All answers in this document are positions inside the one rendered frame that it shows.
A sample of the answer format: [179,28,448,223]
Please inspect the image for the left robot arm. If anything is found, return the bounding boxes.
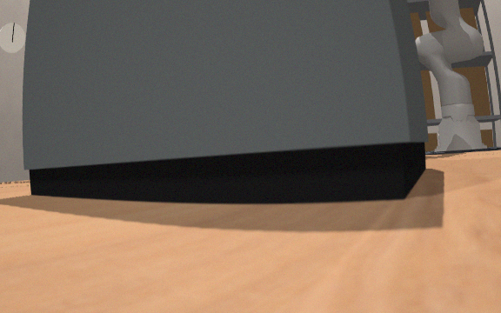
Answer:
[416,0,487,152]

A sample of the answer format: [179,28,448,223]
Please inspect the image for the grey cabinet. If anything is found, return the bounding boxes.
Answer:
[23,0,429,204]

